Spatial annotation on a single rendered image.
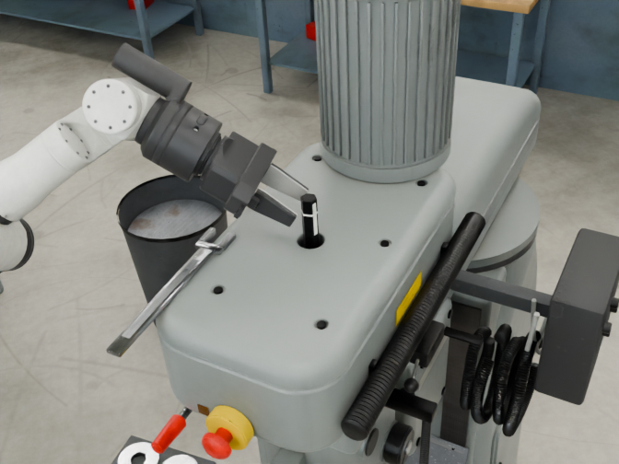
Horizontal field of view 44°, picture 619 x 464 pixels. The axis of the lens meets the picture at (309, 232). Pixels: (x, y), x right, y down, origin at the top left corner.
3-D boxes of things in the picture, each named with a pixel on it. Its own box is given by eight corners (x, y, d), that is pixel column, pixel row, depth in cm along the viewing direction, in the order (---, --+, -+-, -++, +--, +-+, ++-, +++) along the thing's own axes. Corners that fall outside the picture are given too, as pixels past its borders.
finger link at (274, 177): (309, 189, 101) (269, 165, 101) (299, 204, 103) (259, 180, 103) (312, 181, 102) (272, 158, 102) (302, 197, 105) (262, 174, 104)
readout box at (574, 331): (589, 411, 125) (613, 317, 112) (531, 392, 129) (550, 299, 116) (613, 330, 139) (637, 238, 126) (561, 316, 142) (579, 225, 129)
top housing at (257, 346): (329, 475, 93) (323, 387, 83) (153, 401, 103) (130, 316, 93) (459, 249, 125) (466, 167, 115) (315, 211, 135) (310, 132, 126)
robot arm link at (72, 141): (152, 110, 95) (68, 176, 96) (166, 107, 103) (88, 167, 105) (119, 67, 93) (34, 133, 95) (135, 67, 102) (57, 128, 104)
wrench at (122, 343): (127, 361, 88) (125, 356, 87) (99, 351, 89) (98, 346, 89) (236, 237, 105) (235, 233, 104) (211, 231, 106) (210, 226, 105)
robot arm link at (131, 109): (152, 173, 93) (67, 124, 92) (168, 162, 104) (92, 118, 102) (197, 91, 91) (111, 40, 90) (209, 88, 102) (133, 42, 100)
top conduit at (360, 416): (366, 446, 91) (366, 427, 89) (334, 434, 93) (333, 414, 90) (484, 231, 122) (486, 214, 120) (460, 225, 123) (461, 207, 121)
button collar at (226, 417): (248, 458, 96) (243, 426, 92) (208, 440, 98) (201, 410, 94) (256, 446, 97) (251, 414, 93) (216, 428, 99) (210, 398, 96)
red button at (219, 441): (227, 469, 93) (223, 447, 91) (200, 456, 95) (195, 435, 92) (241, 447, 96) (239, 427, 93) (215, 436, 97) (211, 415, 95)
